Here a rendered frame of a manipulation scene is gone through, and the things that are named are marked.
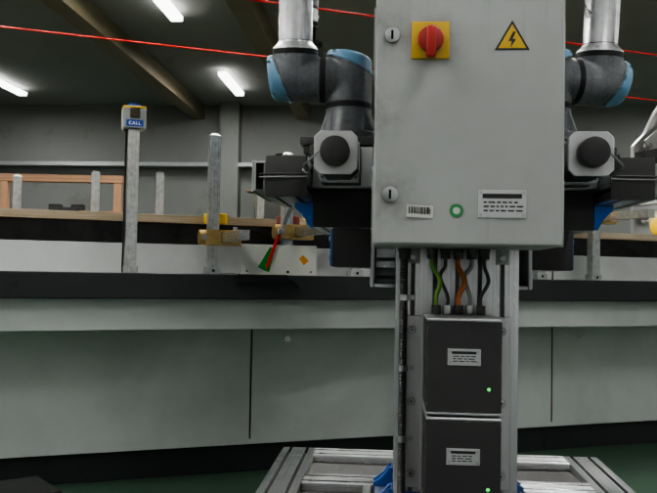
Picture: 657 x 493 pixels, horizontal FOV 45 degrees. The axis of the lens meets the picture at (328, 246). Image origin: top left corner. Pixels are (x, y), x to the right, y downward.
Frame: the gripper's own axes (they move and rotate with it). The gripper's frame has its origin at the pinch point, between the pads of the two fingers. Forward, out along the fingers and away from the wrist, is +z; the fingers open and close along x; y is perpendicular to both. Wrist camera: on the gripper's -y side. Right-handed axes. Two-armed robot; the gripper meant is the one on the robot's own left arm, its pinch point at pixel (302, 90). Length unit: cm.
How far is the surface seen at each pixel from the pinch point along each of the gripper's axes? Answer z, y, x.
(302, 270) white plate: 56, -20, 10
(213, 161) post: 20.9, -23.0, -21.0
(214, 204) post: 34.8, -23.1, -20.4
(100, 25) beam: -196, -604, 31
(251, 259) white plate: 52, -21, -8
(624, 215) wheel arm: 33, 2, 130
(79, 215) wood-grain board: 38, -47, -59
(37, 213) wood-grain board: 38, -48, -72
